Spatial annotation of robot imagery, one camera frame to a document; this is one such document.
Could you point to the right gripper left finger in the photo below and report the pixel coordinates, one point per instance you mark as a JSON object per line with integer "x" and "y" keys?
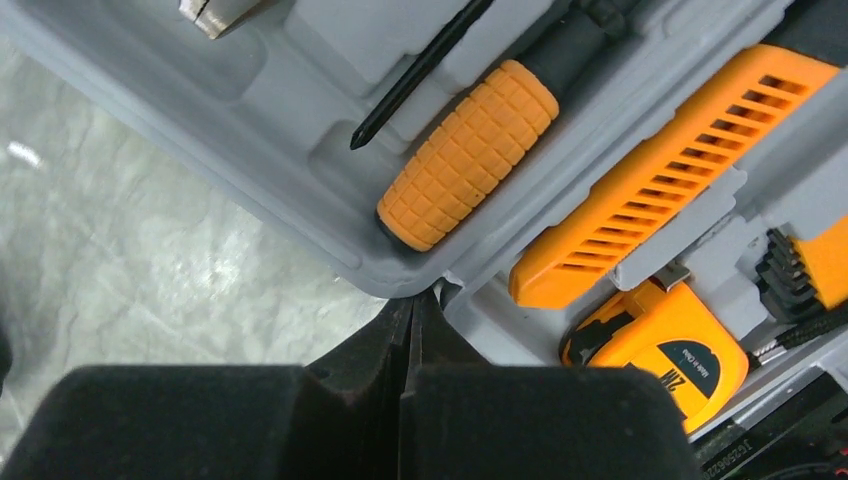
{"x": 335, "y": 418}

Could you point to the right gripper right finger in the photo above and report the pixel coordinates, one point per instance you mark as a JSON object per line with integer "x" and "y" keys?
{"x": 466, "y": 418}

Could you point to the grey tool case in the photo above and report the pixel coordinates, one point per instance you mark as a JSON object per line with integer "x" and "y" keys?
{"x": 266, "y": 112}

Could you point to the orange tape measure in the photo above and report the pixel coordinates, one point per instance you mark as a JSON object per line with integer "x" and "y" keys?
{"x": 670, "y": 334}

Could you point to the orange grip screwdriver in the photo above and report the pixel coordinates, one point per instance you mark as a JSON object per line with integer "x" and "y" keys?
{"x": 478, "y": 144}

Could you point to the hex key set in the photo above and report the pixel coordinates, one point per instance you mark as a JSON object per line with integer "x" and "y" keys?
{"x": 799, "y": 280}

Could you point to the orange utility knife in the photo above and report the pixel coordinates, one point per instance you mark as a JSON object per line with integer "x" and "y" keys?
{"x": 717, "y": 125}

